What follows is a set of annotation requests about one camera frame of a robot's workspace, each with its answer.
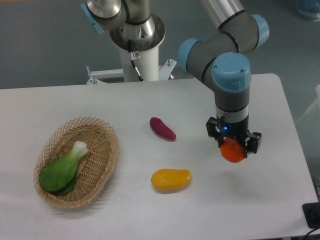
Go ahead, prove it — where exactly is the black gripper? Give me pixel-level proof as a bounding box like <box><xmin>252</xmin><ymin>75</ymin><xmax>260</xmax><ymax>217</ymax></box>
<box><xmin>205</xmin><ymin>115</ymin><xmax>263</xmax><ymax>159</ymax></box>

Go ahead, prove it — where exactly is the orange fruit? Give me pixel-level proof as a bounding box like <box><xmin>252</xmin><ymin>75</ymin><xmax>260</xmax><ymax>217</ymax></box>
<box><xmin>220</xmin><ymin>138</ymin><xmax>245</xmax><ymax>163</ymax></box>

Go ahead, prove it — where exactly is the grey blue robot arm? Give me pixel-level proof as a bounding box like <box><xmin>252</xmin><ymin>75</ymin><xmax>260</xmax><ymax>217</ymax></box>
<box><xmin>80</xmin><ymin>0</ymin><xmax>269</xmax><ymax>163</ymax></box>

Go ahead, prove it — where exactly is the woven wicker basket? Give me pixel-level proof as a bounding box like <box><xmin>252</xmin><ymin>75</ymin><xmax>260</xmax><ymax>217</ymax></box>
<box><xmin>33</xmin><ymin>117</ymin><xmax>118</xmax><ymax>209</ymax></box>

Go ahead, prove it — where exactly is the purple sweet potato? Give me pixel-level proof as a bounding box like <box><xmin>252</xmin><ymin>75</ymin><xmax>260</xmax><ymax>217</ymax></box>
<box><xmin>149</xmin><ymin>117</ymin><xmax>177</xmax><ymax>141</ymax></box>

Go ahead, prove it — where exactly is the yellow mango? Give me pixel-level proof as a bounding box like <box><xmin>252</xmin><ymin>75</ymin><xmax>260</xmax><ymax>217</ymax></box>
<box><xmin>150</xmin><ymin>168</ymin><xmax>192</xmax><ymax>193</ymax></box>

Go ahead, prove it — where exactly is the black device at table edge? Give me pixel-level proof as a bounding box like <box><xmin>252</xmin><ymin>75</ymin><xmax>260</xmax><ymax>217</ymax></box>
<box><xmin>302</xmin><ymin>202</ymin><xmax>320</xmax><ymax>229</ymax></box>

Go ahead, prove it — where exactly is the blue object top right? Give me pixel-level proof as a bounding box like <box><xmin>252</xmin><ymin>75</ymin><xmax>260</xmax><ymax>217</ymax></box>
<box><xmin>295</xmin><ymin>0</ymin><xmax>320</xmax><ymax>22</ymax></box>

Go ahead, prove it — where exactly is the green bok choy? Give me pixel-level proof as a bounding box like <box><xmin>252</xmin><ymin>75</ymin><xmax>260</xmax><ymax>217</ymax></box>
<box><xmin>38</xmin><ymin>141</ymin><xmax>89</xmax><ymax>196</ymax></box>

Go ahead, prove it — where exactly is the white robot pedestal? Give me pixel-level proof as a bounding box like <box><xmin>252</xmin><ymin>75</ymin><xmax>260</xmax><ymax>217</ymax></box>
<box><xmin>86</xmin><ymin>13</ymin><xmax>179</xmax><ymax>85</ymax></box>

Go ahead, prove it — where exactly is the black cable on pedestal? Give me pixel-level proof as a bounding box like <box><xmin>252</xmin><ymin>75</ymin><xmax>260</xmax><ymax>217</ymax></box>
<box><xmin>127</xmin><ymin>39</ymin><xmax>146</xmax><ymax>83</ymax></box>

